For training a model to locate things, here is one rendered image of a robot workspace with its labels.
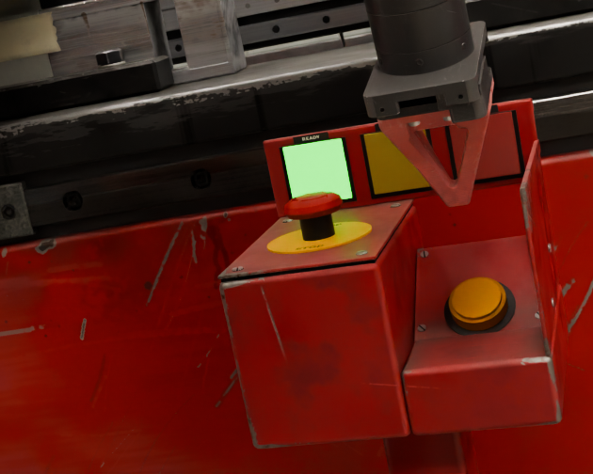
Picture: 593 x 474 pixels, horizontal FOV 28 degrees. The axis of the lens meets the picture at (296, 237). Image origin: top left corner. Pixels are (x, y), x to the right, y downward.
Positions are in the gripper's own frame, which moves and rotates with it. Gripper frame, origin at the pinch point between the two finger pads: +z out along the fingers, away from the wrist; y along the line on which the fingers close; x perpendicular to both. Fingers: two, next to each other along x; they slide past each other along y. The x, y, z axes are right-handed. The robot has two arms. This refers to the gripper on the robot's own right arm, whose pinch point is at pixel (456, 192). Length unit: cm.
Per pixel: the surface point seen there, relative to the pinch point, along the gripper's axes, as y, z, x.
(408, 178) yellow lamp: 10.1, 3.1, 4.9
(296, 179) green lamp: 10.3, 2.0, 13.1
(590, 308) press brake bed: 21.7, 23.1, -5.5
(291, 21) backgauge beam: 63, 5, 25
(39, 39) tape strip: 36, -6, 43
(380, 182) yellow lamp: 10.1, 3.2, 7.0
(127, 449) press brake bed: 16, 29, 38
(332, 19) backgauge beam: 63, 6, 20
